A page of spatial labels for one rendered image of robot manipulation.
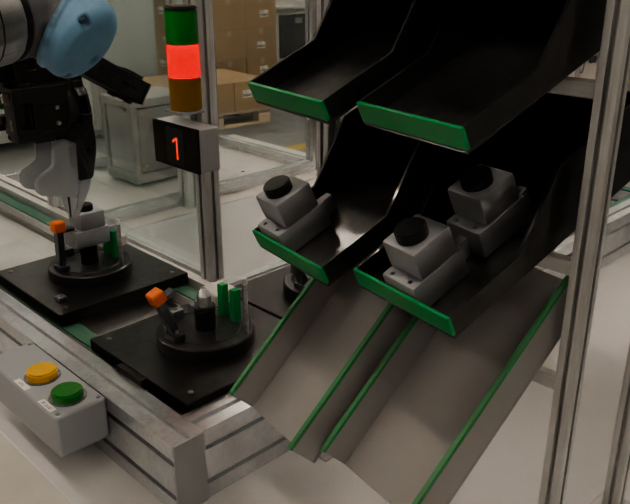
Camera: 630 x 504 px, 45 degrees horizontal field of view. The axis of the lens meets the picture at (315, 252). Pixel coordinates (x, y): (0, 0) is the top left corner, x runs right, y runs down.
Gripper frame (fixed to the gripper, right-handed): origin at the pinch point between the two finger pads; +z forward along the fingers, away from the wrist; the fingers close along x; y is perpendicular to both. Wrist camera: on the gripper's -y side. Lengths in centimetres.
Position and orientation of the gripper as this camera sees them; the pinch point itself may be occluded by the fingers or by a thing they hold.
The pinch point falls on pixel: (78, 204)
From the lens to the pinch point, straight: 87.7
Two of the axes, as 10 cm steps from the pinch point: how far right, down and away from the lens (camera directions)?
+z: 0.0, 9.3, 3.7
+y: -7.1, 2.6, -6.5
